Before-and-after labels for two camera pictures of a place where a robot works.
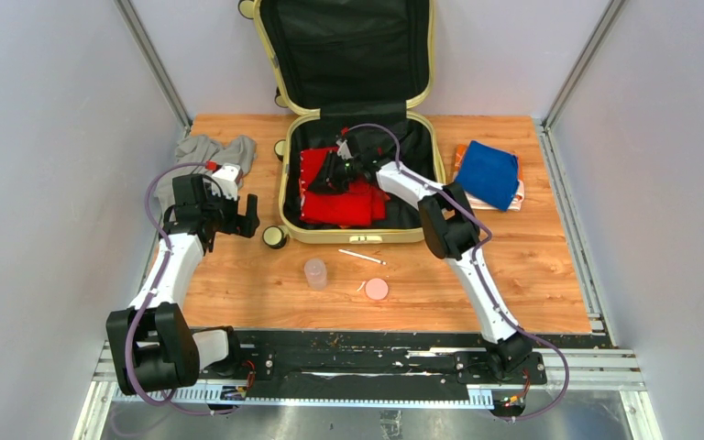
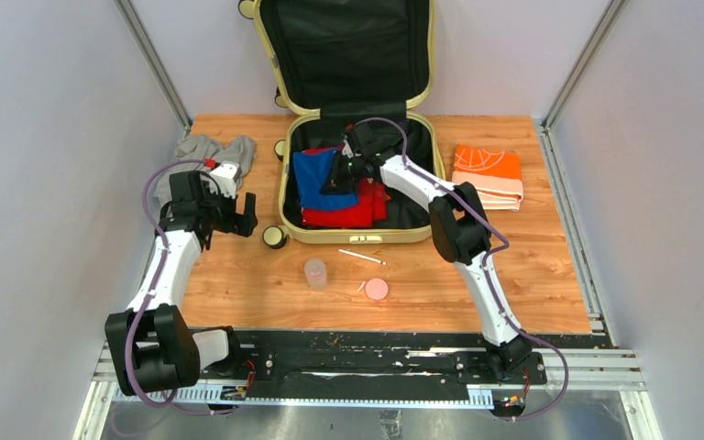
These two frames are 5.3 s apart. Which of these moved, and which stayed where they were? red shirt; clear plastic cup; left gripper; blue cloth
Moved: blue cloth
Stayed: red shirt; left gripper; clear plastic cup
